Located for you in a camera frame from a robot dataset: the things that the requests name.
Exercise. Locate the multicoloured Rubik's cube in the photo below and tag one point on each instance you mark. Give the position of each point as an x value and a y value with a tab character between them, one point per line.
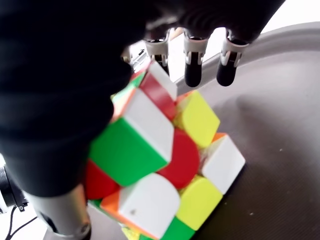
160	160

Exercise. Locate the dark brown round plate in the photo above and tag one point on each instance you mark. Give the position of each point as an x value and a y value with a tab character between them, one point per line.
262	137

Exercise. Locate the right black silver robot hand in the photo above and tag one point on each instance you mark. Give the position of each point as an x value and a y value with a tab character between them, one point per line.
62	87

